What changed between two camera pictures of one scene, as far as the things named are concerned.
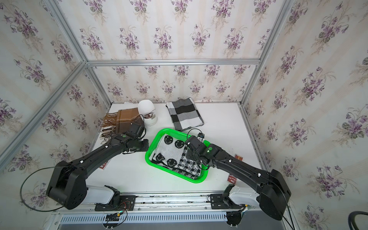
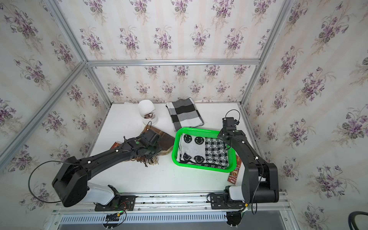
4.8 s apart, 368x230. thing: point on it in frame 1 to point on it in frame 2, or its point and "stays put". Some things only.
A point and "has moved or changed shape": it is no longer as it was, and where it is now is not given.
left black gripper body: x=140 y=145 to x=153 y=150
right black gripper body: x=189 y=155 to x=221 y=133
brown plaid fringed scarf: x=116 y=122 to x=166 y=142
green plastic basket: x=152 y=142 to x=208 y=133
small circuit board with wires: x=114 y=217 stays put
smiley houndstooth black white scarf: x=172 y=152 has moved or changed shape
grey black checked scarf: x=184 y=113 stays put
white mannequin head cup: x=146 y=109 stays put
